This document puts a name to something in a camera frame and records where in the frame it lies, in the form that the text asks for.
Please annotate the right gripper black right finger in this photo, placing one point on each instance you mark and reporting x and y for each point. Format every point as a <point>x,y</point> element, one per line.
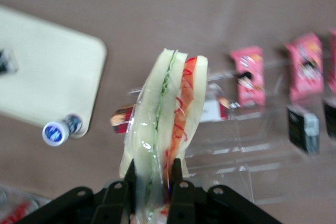
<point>183,203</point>

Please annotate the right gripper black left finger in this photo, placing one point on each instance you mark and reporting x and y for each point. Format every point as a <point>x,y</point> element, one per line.
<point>118,200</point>

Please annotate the plastic-wrapped sandwich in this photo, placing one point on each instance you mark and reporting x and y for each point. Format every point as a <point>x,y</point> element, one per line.
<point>168,108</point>

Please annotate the beige plastic tray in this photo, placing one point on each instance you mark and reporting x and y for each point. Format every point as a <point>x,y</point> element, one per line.
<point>52,72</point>

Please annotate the clear acrylic stepped display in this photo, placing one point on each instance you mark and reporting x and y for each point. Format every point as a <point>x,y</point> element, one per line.
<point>236,161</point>

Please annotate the red plaid cookie box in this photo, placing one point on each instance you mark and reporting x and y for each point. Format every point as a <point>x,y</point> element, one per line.
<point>120,119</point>

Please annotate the blue-lidded yogurt cup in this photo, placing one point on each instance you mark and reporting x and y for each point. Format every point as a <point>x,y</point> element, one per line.
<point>56,132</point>

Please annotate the small black snack box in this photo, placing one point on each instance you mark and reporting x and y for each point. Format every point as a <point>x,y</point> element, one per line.
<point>6,61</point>
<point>330,119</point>
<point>303,129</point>

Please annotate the pink snack packet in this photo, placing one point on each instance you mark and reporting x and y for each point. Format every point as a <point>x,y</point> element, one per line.
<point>249,77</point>
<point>305,66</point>
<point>333,58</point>

